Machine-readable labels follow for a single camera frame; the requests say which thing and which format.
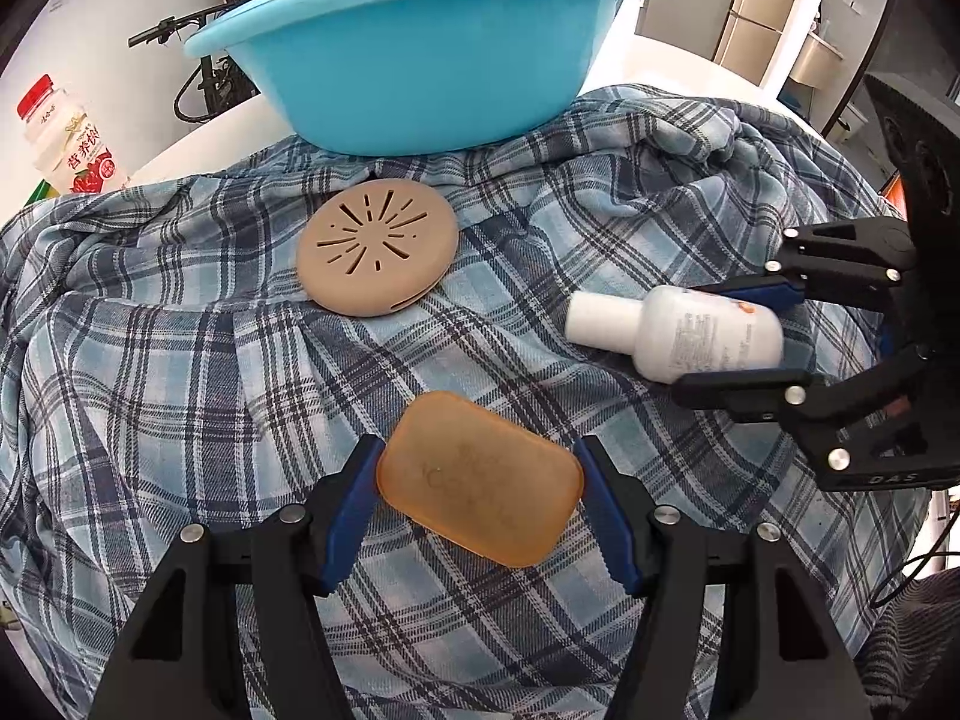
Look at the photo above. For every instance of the white lotion bottle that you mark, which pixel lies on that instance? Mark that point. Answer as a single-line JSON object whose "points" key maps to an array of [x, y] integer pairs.
{"points": [[675, 331]]}

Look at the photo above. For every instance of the cabinet with drawers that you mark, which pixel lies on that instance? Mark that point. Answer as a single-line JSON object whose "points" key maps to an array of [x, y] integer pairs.
{"points": [[750, 37]]}

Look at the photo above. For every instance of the blue plastic basin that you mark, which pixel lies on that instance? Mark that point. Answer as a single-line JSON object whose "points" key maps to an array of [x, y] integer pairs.
{"points": [[400, 77]]}

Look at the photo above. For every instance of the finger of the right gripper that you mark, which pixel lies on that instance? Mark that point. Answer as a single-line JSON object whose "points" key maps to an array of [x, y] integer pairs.
{"points": [[859, 263], [819, 417]]}

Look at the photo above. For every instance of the red cap milk bottle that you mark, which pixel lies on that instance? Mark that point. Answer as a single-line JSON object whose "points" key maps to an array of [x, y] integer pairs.
{"points": [[66, 144]]}

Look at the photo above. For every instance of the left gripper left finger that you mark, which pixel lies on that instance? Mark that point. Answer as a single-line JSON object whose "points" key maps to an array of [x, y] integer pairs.
{"points": [[179, 653]]}

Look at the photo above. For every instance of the orange soap bar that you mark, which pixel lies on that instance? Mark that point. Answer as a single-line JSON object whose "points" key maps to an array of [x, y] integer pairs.
{"points": [[479, 480]]}

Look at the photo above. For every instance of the tan round slotted disc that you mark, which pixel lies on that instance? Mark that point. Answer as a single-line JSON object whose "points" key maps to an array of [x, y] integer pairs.
{"points": [[377, 247]]}

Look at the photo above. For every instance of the blue plaid cloth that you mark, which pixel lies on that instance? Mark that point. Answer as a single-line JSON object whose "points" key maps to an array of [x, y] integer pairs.
{"points": [[161, 365]]}

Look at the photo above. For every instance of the green yellow package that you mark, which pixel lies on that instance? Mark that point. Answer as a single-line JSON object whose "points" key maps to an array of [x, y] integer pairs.
{"points": [[43, 191]]}

